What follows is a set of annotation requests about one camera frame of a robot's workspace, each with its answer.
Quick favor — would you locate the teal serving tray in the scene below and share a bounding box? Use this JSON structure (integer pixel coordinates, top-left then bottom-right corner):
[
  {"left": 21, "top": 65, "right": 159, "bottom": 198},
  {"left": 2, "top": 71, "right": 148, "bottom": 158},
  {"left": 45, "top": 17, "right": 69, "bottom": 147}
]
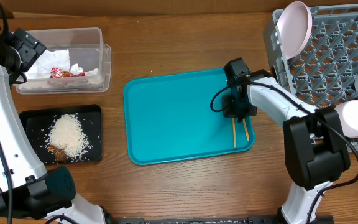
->
[{"left": 123, "top": 68, "right": 255, "bottom": 166}]

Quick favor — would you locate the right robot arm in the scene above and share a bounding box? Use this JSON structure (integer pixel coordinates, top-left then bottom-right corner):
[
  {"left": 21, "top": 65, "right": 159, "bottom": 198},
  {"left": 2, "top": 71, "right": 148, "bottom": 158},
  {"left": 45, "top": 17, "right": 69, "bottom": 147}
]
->
[{"left": 221, "top": 67, "right": 351, "bottom": 223}]

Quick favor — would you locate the wooden chopstick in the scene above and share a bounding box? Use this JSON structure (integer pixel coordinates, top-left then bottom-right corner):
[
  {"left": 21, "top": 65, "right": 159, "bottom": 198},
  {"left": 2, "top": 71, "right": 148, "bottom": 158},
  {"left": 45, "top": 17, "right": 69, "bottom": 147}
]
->
[
  {"left": 242, "top": 118, "right": 250, "bottom": 141},
  {"left": 232, "top": 118, "right": 237, "bottom": 149}
]

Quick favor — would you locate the large white plate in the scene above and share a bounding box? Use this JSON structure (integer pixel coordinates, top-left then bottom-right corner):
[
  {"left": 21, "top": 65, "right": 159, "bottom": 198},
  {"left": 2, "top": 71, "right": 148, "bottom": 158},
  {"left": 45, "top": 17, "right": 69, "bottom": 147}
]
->
[{"left": 277, "top": 1, "right": 313, "bottom": 60}]

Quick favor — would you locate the pile of white rice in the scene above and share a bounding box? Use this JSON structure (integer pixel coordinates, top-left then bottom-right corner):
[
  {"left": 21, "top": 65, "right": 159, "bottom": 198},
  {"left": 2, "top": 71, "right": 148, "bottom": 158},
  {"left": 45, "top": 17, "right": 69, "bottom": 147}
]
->
[{"left": 46, "top": 114, "right": 93, "bottom": 161}]

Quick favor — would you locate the clear plastic bin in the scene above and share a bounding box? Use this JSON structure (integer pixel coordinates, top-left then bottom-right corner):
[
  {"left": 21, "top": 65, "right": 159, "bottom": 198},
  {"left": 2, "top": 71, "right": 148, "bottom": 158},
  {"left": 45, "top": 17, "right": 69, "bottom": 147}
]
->
[{"left": 16, "top": 27, "right": 112, "bottom": 95}]

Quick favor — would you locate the grey dish rack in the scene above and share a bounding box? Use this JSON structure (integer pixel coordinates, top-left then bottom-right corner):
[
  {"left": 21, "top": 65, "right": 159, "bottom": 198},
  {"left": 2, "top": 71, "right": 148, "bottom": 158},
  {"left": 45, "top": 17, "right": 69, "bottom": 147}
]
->
[{"left": 263, "top": 2, "right": 358, "bottom": 152}]

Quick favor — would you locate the brown food scrap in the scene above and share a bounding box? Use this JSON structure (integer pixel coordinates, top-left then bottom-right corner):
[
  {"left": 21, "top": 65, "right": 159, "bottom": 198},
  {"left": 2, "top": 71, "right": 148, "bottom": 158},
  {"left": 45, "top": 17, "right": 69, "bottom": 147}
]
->
[{"left": 47, "top": 145, "right": 67, "bottom": 162}]

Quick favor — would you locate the large white paper napkin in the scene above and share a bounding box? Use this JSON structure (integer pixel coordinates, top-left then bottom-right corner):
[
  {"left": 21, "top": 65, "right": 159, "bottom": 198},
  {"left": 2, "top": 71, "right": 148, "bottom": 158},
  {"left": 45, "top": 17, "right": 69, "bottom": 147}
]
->
[{"left": 25, "top": 49, "right": 70, "bottom": 79}]

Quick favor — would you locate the pink bowl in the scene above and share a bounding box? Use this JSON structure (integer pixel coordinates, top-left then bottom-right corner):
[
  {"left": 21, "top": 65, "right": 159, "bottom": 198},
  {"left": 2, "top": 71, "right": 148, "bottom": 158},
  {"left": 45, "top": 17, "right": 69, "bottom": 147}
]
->
[{"left": 335, "top": 100, "right": 358, "bottom": 138}]

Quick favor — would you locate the black tray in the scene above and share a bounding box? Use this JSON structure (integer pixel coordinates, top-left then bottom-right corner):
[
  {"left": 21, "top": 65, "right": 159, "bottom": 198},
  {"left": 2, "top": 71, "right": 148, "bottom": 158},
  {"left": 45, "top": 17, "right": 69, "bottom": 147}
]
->
[{"left": 19, "top": 105, "right": 103, "bottom": 165}]

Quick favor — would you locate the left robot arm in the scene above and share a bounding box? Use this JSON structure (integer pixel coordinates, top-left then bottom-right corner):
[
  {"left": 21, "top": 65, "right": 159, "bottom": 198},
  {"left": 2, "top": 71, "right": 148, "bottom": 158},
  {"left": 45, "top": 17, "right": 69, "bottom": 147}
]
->
[{"left": 0, "top": 21, "right": 113, "bottom": 223}]

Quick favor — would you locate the red snack wrapper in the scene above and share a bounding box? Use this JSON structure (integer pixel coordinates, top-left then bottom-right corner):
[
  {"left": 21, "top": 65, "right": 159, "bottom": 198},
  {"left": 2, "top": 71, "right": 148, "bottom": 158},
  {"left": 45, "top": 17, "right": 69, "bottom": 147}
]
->
[{"left": 50, "top": 67, "right": 85, "bottom": 78}]

